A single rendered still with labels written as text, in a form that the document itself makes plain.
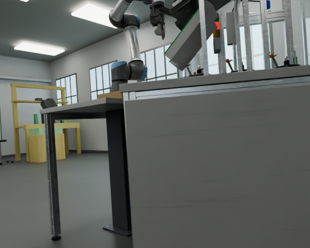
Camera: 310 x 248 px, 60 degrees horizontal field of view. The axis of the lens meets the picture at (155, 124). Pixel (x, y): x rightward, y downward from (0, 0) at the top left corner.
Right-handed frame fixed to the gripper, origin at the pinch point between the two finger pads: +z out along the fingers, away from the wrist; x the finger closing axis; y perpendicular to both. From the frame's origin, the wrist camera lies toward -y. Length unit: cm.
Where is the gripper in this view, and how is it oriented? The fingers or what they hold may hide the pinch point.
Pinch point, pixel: (164, 37)
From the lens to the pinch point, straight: 170.0
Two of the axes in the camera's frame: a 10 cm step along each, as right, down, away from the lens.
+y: -9.8, 0.7, 2.1
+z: 0.7, 10.0, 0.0
